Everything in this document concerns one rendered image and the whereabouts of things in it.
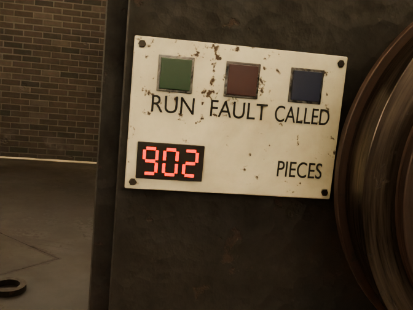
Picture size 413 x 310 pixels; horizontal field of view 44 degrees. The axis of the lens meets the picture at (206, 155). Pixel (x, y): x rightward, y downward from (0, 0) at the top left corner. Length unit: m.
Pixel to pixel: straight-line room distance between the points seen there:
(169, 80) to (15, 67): 6.13
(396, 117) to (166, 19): 0.28
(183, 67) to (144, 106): 0.06
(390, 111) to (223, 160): 0.21
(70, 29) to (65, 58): 0.36
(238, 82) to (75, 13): 6.06
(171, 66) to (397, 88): 0.25
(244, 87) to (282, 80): 0.05
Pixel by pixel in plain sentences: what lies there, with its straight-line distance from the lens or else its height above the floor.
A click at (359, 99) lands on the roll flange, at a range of 0.59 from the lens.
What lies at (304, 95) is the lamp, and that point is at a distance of 0.64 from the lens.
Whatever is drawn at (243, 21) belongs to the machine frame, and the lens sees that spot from 0.64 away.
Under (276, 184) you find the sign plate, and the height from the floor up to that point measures 1.08.
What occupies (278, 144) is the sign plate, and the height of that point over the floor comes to 1.13.
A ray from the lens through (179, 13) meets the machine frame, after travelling 0.63.
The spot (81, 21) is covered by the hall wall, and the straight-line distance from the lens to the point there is 6.62.
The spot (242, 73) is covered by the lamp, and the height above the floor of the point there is 1.21.
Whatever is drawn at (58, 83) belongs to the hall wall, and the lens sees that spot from 6.63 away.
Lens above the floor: 1.20
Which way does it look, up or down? 8 degrees down
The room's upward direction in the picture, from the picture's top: 5 degrees clockwise
